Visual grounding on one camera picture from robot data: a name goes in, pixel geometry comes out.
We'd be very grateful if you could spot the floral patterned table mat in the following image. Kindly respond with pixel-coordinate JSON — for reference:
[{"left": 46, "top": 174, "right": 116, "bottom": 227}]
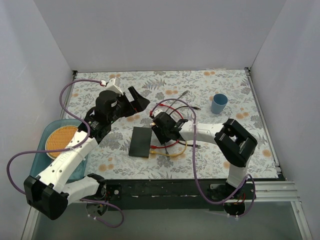
[{"left": 68, "top": 69, "right": 279, "bottom": 179}]

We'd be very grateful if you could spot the yellow ethernet cable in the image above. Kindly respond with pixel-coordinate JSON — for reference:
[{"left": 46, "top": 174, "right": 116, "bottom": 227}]
[{"left": 148, "top": 141, "right": 188, "bottom": 158}]

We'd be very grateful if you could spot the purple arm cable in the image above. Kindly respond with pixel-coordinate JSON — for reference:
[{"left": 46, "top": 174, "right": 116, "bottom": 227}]
[
  {"left": 149, "top": 98, "right": 257, "bottom": 217},
  {"left": 6, "top": 79, "right": 125, "bottom": 228}
]

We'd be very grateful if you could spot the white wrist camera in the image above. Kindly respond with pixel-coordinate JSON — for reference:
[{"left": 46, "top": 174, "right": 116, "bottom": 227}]
[
  {"left": 152, "top": 108, "right": 164, "bottom": 117},
  {"left": 106, "top": 77, "right": 124, "bottom": 95}
]

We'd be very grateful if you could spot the teal plastic tray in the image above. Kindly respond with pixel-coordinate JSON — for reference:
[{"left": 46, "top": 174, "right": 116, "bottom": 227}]
[{"left": 30, "top": 119, "right": 80, "bottom": 177}]

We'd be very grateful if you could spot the orange woven round plate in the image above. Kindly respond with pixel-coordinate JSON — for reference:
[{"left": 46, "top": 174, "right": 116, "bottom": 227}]
[{"left": 45, "top": 125, "right": 78, "bottom": 151}]

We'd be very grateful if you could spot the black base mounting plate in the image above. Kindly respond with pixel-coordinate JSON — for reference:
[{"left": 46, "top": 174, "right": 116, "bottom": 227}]
[{"left": 77, "top": 174, "right": 254, "bottom": 218}]

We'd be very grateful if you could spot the black network switch box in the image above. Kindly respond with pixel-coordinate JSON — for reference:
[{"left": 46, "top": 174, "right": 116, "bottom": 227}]
[{"left": 128, "top": 126, "right": 152, "bottom": 158}]

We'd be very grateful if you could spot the blue plastic cup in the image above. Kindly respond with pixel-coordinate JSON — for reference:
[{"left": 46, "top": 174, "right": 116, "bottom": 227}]
[{"left": 211, "top": 93, "right": 228, "bottom": 115}]

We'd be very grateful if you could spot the red ethernet cable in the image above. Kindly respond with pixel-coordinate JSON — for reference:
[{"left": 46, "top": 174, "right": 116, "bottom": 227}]
[{"left": 150, "top": 104, "right": 183, "bottom": 150}]

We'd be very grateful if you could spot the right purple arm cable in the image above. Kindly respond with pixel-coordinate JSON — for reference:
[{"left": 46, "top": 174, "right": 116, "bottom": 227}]
[{"left": 149, "top": 98, "right": 257, "bottom": 217}]

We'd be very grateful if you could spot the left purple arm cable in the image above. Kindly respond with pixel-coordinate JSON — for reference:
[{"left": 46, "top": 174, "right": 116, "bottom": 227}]
[{"left": 6, "top": 79, "right": 125, "bottom": 228}]

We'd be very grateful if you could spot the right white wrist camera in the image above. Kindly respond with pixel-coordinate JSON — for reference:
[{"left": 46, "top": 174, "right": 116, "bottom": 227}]
[{"left": 152, "top": 108, "right": 164, "bottom": 117}]

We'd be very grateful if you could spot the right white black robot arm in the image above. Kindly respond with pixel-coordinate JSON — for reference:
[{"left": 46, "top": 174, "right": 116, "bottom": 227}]
[{"left": 150, "top": 110, "right": 258, "bottom": 199}]

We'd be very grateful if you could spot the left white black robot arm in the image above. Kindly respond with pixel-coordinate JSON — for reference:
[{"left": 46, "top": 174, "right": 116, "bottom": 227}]
[{"left": 23, "top": 86, "right": 150, "bottom": 220}]

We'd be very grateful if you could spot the grey ethernet cable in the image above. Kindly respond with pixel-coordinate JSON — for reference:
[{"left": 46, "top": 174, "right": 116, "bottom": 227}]
[{"left": 163, "top": 90, "right": 190, "bottom": 155}]

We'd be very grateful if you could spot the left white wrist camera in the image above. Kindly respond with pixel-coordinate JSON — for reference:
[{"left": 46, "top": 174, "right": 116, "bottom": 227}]
[{"left": 106, "top": 77, "right": 124, "bottom": 95}]

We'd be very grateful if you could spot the black ethernet cable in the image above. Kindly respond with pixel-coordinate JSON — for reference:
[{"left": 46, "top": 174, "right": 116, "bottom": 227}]
[{"left": 169, "top": 105, "right": 201, "bottom": 148}]

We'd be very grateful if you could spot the aluminium frame rail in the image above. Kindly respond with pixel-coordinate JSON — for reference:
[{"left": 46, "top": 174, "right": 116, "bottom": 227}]
[{"left": 24, "top": 181, "right": 301, "bottom": 208}]

